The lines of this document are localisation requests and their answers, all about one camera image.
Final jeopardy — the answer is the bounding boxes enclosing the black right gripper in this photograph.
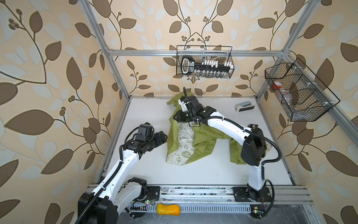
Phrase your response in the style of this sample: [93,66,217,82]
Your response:
[172,110,196,122]

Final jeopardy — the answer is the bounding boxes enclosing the green zip-up hooded jacket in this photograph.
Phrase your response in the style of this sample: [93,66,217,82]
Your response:
[165,92,248,166]

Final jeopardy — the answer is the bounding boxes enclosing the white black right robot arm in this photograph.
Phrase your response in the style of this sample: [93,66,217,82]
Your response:
[173,96,282,202]

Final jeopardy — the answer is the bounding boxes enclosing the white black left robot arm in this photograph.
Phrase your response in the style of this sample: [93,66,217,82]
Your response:
[76,122,168,224]

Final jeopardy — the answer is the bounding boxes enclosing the light blue white stapler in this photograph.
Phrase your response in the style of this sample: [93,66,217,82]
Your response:
[235,101,255,112]

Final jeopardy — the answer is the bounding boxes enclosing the red capped bottle in basket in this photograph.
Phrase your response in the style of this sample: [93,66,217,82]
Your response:
[272,81,282,91]

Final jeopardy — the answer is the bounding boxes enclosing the black wire basket back wall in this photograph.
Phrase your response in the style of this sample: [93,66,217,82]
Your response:
[176,45,235,79]

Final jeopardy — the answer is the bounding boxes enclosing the black wire basket wall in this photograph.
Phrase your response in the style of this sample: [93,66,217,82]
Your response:
[176,45,235,79]
[265,58,340,122]

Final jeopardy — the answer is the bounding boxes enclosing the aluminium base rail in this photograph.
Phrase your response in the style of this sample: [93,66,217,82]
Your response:
[86,183,314,215]

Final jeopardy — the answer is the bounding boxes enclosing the black wire basket right wall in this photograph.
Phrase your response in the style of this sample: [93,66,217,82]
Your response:
[265,58,340,122]

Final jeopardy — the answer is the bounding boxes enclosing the aluminium frame strut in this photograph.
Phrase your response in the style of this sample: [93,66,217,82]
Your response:
[79,0,131,101]

